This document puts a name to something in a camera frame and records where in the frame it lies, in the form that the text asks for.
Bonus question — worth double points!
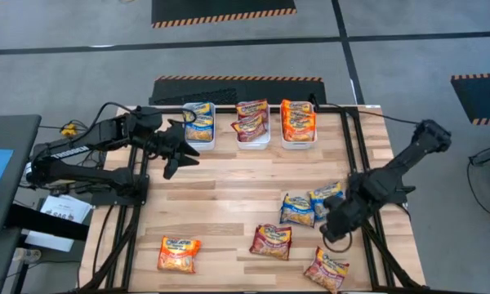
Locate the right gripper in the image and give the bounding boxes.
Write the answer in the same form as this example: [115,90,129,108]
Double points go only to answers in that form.
[319,191,368,245]

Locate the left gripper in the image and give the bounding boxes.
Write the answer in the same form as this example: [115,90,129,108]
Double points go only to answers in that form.
[149,121,201,181]

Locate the white plastic bin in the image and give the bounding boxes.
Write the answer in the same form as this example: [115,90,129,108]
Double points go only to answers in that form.
[181,101,216,152]
[235,101,272,151]
[279,100,319,151]

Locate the black hazard-striped floor mat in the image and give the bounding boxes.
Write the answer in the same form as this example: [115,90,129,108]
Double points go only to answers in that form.
[148,74,327,106]
[450,72,490,126]
[150,0,298,29]

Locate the white printed paper sheet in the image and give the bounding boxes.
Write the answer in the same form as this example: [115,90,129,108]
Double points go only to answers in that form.
[24,194,94,252]

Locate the black metal beam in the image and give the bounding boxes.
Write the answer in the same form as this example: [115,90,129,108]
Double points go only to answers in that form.
[4,203,90,243]

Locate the grey desk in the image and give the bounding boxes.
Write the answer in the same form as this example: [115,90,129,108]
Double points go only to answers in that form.
[0,114,42,234]

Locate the white power strip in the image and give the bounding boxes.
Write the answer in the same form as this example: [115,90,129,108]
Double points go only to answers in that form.
[11,247,42,265]

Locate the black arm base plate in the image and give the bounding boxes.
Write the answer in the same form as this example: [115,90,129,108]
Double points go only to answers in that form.
[90,173,151,207]
[347,171,417,206]

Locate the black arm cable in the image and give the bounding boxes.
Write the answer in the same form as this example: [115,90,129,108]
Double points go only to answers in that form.
[312,93,421,126]
[91,100,140,136]

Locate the black floor device with cable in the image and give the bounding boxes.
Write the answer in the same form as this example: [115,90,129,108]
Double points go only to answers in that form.
[467,143,490,224]

